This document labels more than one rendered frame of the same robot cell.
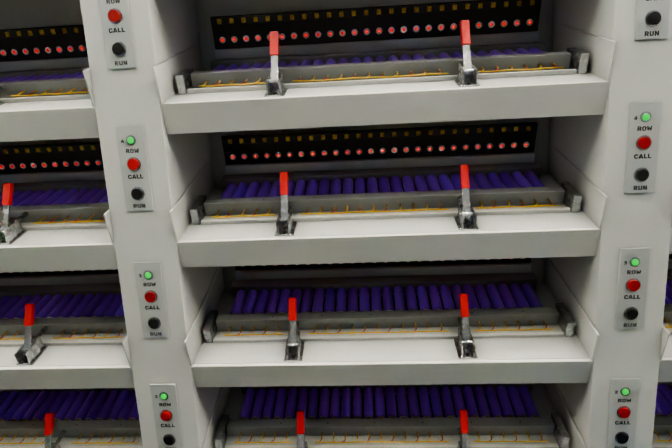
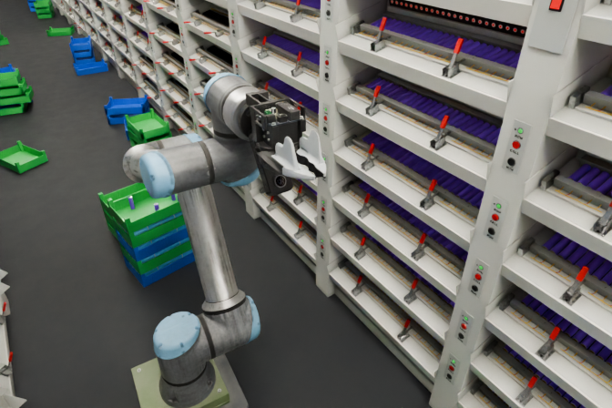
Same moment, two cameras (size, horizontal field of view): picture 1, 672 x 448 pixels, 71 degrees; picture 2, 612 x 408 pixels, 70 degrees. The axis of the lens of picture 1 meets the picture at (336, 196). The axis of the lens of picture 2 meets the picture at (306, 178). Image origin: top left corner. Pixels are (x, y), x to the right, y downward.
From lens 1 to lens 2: 1.03 m
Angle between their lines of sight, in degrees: 52
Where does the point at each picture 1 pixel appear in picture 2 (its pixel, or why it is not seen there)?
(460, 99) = (427, 152)
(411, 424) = (403, 272)
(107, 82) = (322, 85)
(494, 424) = (433, 297)
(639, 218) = (487, 249)
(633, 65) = (499, 178)
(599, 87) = (483, 179)
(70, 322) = not seen: hidden behind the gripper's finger
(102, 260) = not seen: hidden behind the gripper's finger
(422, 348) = (403, 244)
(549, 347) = (449, 279)
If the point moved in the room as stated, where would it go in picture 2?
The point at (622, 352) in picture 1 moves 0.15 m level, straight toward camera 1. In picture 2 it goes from (469, 301) to (417, 305)
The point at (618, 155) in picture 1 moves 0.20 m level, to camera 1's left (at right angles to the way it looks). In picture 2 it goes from (484, 216) to (421, 181)
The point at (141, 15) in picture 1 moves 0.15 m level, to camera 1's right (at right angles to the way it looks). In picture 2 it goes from (334, 66) to (366, 77)
